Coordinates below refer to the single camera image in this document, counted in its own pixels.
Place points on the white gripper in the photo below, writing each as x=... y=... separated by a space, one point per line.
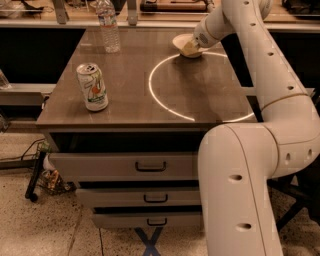
x=202 y=36

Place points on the white paper bowl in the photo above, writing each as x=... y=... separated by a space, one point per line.
x=187 y=46

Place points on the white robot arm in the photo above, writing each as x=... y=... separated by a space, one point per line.
x=236 y=160

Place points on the clear plastic water bottle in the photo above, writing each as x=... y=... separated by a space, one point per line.
x=108 y=23

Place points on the grey drawer cabinet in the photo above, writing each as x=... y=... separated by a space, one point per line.
x=158 y=101

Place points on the white 7up soda can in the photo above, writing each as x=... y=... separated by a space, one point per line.
x=90 y=80

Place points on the top grey drawer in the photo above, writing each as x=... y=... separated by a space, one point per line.
x=156 y=166

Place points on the grey drawer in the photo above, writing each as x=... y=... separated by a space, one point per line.
x=139 y=197
x=141 y=220
x=156 y=166

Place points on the middle grey drawer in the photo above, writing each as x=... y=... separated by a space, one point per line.
x=139 y=197

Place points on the bottom grey drawer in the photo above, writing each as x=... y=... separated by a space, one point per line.
x=141 y=220

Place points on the black wire cart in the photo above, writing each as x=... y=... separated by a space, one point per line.
x=46 y=176

